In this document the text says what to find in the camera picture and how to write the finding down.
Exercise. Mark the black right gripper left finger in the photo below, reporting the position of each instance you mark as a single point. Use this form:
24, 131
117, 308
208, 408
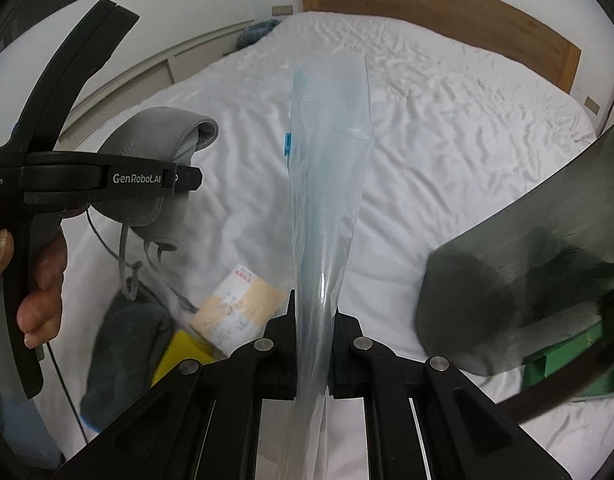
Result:
216, 432

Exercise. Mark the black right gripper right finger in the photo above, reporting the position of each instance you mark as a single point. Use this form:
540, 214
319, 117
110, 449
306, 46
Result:
427, 420

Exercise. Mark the yellow terry towel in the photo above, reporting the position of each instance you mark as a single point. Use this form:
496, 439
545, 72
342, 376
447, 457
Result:
184, 346

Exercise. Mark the peach face towel packet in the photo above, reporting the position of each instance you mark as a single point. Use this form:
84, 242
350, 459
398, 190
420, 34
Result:
237, 311

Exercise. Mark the grey fabric eye mask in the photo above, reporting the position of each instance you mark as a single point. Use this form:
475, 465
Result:
163, 134

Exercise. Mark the clear plastic zip bag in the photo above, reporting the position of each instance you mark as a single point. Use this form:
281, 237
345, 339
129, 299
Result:
331, 139

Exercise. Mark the person's left hand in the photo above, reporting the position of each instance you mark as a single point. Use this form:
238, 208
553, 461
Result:
39, 313

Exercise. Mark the dark grey blue-edged cloth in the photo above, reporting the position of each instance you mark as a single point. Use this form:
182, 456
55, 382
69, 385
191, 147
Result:
130, 343

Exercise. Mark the blue cloth beside bed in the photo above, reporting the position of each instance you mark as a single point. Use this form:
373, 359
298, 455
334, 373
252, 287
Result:
253, 33

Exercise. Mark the white bed sheet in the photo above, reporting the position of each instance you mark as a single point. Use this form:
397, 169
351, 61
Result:
458, 133

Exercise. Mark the wooden headboard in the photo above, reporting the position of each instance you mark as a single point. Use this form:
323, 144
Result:
492, 25

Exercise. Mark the wall socket plate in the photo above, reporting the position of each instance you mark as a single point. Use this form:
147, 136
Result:
285, 10

